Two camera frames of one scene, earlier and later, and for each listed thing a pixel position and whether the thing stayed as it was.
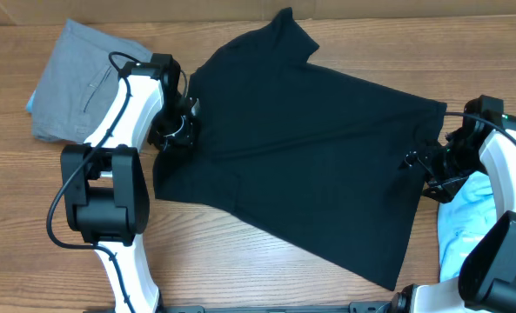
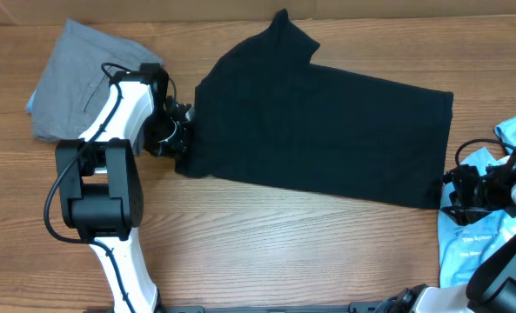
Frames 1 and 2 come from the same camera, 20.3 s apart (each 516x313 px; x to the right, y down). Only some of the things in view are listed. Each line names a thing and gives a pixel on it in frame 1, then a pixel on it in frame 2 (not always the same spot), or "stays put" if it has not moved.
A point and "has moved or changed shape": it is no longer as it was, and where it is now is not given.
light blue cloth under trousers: [30, 103] stays put
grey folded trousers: [78, 84] stays put
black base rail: [359, 307] stays put
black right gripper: [428, 167] to [454, 196]
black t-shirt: [311, 156] has moved or changed shape
